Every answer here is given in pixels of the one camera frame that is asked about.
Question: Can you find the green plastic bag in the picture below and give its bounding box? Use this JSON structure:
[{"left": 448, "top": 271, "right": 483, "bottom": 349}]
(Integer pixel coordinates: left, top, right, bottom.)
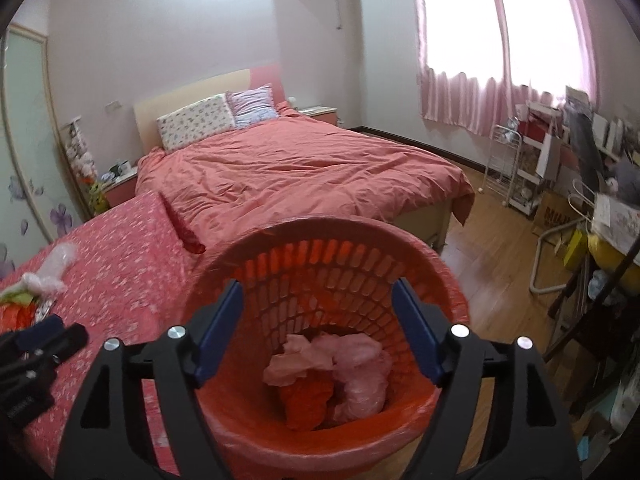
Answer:
[{"left": 0, "top": 288, "right": 35, "bottom": 307}]

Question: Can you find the pink striped pillow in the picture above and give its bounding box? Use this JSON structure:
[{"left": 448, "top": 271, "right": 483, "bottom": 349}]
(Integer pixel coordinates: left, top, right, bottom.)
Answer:
[{"left": 226, "top": 84, "right": 279, "bottom": 129}]

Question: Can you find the right pink nightstand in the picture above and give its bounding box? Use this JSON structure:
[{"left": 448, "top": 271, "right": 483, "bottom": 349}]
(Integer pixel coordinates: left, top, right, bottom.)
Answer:
[{"left": 298, "top": 105, "right": 338, "bottom": 126}]

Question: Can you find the beige pink headboard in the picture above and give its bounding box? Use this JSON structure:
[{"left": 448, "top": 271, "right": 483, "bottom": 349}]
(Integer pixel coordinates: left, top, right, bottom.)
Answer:
[{"left": 132, "top": 63, "right": 286, "bottom": 155}]

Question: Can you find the floral white pillow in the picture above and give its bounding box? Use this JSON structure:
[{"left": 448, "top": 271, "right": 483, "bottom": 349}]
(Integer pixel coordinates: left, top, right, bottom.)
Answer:
[{"left": 156, "top": 93, "right": 235, "bottom": 152}]

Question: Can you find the white wire trolley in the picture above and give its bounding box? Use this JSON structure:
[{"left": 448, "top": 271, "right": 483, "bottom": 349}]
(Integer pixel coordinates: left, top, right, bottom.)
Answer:
[{"left": 480, "top": 125, "right": 522, "bottom": 202}]

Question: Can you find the yellow round tub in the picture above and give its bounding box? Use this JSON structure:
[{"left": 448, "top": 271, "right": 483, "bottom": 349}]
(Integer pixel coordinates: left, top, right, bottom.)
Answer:
[{"left": 588, "top": 234, "right": 640, "bottom": 296}]

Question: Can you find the hanging plush toy organizer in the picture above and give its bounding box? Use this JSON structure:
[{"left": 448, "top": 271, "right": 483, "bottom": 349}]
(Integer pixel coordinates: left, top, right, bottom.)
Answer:
[{"left": 64, "top": 117, "right": 110, "bottom": 217}]

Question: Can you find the pink nightstand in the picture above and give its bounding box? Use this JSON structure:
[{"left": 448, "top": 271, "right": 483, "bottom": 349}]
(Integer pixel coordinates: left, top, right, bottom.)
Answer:
[
  {"left": 103, "top": 167, "right": 138, "bottom": 208},
  {"left": 298, "top": 105, "right": 338, "bottom": 126}
]

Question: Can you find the dark wooden chair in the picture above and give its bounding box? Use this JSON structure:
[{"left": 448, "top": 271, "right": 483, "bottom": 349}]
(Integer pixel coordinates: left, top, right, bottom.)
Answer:
[{"left": 542, "top": 238, "right": 639, "bottom": 417}]

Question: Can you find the pink window curtain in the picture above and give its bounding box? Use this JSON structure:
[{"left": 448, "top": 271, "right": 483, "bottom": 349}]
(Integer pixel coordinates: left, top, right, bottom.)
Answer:
[{"left": 414, "top": 0, "right": 598, "bottom": 136}]

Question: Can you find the white clear plastic bag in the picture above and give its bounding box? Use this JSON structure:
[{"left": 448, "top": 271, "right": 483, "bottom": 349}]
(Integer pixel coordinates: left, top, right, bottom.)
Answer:
[{"left": 262, "top": 333, "right": 393, "bottom": 429}]

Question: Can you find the red floral tablecloth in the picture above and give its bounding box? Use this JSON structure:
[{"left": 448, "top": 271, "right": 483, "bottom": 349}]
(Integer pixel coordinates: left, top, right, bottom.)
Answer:
[{"left": 25, "top": 192, "right": 198, "bottom": 472}]

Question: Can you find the cluttered desk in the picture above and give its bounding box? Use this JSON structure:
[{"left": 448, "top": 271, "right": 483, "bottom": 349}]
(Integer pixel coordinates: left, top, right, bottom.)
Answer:
[{"left": 526, "top": 87, "right": 639, "bottom": 207}]

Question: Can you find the left pink nightstand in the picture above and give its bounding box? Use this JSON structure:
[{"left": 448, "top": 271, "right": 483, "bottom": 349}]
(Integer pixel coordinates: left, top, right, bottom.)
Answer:
[{"left": 103, "top": 167, "right": 138, "bottom": 208}]

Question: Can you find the clear bubble wrap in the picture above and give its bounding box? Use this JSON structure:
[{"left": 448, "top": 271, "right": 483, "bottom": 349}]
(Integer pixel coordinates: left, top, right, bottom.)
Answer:
[{"left": 21, "top": 243, "right": 77, "bottom": 297}]

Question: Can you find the bed with salmon duvet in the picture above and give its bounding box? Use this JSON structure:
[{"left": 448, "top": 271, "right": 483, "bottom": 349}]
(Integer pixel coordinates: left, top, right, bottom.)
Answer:
[{"left": 137, "top": 103, "right": 475, "bottom": 247}]

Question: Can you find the sliding wardrobe with flowers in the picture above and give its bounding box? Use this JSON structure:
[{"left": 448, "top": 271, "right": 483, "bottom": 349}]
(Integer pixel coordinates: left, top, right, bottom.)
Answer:
[{"left": 1, "top": 25, "right": 87, "bottom": 278}]

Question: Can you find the orange plastic bag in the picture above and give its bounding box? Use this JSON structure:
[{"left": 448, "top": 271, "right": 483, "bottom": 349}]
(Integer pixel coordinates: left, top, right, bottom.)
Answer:
[{"left": 279, "top": 370, "right": 335, "bottom": 431}]

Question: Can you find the red plastic bag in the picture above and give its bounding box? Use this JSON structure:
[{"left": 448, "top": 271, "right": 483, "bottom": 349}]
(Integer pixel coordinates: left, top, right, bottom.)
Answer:
[{"left": 0, "top": 302, "right": 37, "bottom": 333}]

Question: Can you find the red plastic laundry basket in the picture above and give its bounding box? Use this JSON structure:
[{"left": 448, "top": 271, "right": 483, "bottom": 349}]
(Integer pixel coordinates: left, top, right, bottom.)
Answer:
[{"left": 178, "top": 217, "right": 469, "bottom": 479}]

